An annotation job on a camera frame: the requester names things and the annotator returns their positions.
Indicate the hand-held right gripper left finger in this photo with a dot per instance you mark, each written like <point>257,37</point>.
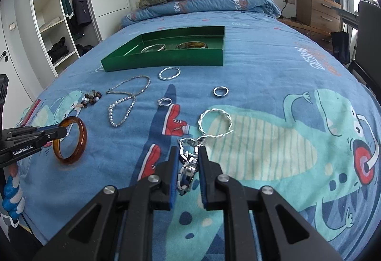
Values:
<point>172,180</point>

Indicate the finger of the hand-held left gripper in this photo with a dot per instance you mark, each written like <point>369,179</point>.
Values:
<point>52,130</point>
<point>44,140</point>

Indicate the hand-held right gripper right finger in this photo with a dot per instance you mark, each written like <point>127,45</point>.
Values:
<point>204,180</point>

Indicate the silver link wristwatch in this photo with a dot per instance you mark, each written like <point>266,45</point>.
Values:
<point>188,173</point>

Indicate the amber bangle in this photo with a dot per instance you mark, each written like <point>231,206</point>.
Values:
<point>83,137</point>

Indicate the large twisted silver bangle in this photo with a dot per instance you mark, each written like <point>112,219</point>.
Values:
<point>220,136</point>

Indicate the small twisted silver hoop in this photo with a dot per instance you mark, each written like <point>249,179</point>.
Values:
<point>160,74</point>

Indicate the green jewelry tray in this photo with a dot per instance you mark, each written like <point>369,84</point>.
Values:
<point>166,58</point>

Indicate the black folded clothes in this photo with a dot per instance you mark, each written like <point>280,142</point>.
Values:
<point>58,48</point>

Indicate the white folded clothes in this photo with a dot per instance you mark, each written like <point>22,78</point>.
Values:
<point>52,24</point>

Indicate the green hanging jacket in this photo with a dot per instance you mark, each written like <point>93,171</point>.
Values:
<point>65,7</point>

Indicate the blue dinosaur print bed sheet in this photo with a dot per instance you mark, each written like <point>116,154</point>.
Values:
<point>253,64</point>

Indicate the dark hanging coat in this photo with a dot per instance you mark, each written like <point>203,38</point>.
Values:
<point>79,1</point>

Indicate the thin metal bangle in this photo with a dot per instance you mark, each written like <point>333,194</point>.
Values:
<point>163,47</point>

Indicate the wide gold bangle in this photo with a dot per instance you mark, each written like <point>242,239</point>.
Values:
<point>196,46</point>

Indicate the folded blue duvet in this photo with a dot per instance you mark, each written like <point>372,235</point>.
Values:
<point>208,3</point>

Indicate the low wooden side table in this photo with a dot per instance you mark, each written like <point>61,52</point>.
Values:
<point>300,28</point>

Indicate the black bag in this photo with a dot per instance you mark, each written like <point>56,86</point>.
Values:
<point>340,46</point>

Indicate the wooden drawer chest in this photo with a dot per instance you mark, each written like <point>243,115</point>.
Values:
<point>315,10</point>

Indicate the grey desk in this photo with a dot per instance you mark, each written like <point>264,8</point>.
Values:
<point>348,15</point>

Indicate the dark office chair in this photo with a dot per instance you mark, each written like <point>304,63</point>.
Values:
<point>369,28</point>

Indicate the wall light switch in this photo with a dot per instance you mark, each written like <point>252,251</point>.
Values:
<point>12,26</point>

